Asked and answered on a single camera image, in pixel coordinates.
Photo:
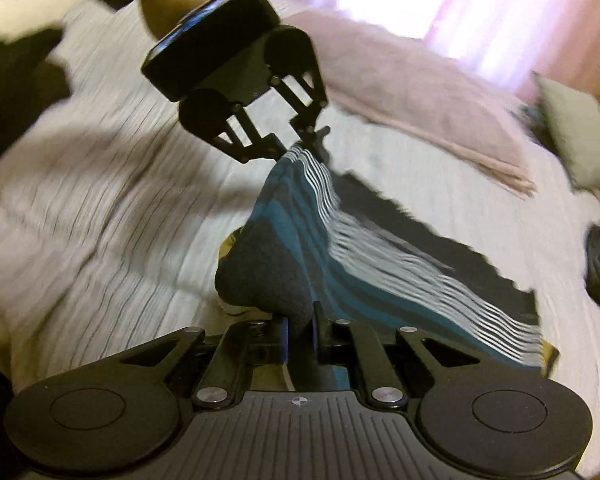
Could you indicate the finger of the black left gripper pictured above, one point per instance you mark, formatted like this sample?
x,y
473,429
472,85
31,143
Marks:
x,y
305,120
238,137

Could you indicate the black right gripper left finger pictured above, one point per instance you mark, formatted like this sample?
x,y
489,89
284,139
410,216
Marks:
x,y
126,408

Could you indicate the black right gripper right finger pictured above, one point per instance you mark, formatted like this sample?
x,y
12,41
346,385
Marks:
x,y
471,411

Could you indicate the striped teal yellow black garment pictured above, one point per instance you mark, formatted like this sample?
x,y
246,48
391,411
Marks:
x,y
317,238

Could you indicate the pink folded blanket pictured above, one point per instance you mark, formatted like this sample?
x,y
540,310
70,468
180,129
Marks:
x,y
398,82

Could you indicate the white striped bed cover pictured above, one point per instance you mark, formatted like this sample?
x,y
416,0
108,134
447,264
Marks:
x,y
111,215

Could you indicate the grey green cushion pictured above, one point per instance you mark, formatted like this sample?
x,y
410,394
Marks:
x,y
573,121

